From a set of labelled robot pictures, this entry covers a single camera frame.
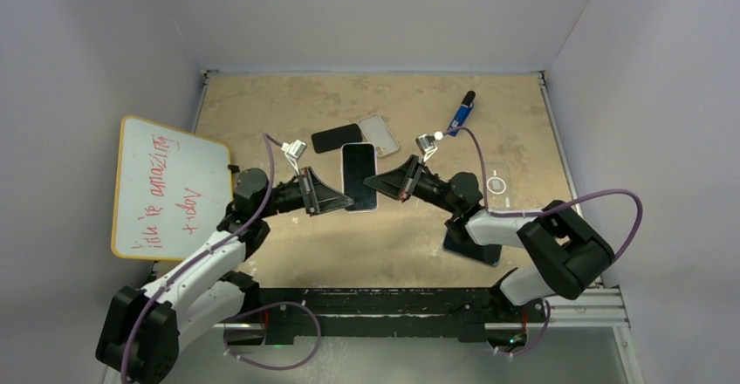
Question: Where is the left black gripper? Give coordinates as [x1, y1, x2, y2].
[257, 168, 353, 220]

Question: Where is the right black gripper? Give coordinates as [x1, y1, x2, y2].
[364, 154, 458, 214]

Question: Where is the black phone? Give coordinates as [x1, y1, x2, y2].
[340, 142, 378, 212]

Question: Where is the dark blue phone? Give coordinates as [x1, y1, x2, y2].
[442, 234, 502, 266]

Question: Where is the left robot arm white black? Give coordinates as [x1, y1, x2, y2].
[95, 168, 354, 383]

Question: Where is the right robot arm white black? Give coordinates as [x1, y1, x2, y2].
[364, 155, 616, 320]

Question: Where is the black phone face down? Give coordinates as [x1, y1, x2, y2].
[311, 123, 363, 154]

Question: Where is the blue marker black cap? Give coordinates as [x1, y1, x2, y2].
[448, 90, 476, 137]

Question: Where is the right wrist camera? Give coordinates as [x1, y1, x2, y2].
[415, 132, 443, 164]

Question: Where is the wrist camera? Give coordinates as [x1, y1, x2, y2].
[281, 140, 307, 175]
[415, 132, 443, 164]

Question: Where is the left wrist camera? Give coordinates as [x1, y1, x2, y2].
[281, 140, 307, 175]

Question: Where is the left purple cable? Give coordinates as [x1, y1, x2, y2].
[118, 133, 321, 384]

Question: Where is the purple cable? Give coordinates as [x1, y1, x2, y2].
[118, 133, 321, 384]
[433, 127, 644, 359]

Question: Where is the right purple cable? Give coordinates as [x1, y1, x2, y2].
[433, 127, 644, 359]

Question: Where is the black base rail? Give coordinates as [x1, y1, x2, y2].
[219, 287, 546, 347]

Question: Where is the whiteboard with yellow frame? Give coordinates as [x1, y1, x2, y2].
[111, 115, 232, 261]

